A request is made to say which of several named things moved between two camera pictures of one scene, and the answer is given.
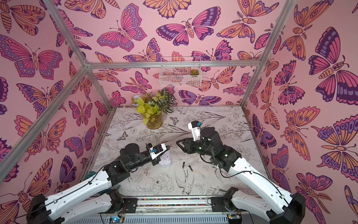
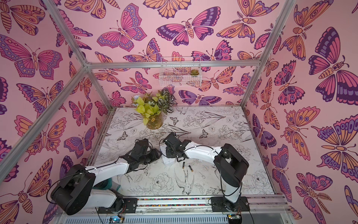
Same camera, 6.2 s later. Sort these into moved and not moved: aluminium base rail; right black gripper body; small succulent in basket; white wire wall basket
Moved: right black gripper body
Not moved: aluminium base rail; small succulent in basket; white wire wall basket
